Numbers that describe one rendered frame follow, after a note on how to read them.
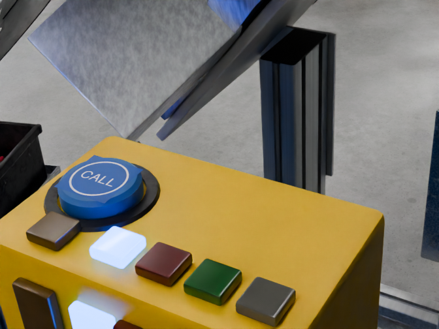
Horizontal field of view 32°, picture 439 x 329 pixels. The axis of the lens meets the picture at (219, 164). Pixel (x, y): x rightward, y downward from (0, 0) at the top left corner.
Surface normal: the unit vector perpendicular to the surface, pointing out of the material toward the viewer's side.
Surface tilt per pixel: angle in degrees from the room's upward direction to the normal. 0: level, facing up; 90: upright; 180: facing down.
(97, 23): 55
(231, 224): 0
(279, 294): 0
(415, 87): 0
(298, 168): 90
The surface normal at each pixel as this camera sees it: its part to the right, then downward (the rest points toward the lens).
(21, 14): -0.69, -0.38
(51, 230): -0.07, -0.83
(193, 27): 0.03, -0.02
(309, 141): 0.85, 0.24
